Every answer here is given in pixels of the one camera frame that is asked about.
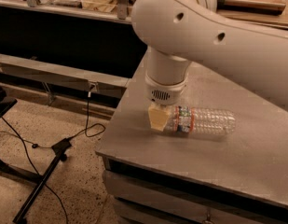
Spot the grey metal post middle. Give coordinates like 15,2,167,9
117,0,128,20

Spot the clear plastic water bottle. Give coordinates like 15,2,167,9
164,106,236,135

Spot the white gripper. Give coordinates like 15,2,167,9
145,76,187,132

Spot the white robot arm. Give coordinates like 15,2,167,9
131,0,288,133

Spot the grey metal rail beam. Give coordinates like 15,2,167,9
0,54,130,99

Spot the black metal floor stand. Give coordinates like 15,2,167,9
0,86,71,224

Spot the grey table drawer front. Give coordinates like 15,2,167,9
103,171,288,224

